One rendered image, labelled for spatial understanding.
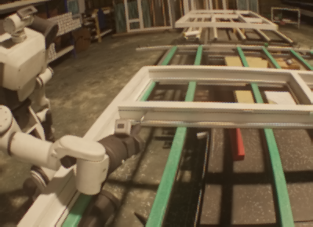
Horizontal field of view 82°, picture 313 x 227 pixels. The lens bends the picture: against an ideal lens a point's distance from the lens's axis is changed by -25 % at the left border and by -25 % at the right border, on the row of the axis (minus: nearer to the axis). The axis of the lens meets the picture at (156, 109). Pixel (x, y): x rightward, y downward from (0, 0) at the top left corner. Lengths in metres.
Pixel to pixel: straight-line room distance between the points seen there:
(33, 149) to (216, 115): 0.63
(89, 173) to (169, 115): 0.46
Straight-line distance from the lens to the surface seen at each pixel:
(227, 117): 0.85
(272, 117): 0.88
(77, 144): 0.51
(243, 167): 1.09
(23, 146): 0.55
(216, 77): 1.23
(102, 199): 1.54
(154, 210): 0.59
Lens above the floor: 1.34
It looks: 29 degrees down
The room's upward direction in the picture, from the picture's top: 8 degrees counter-clockwise
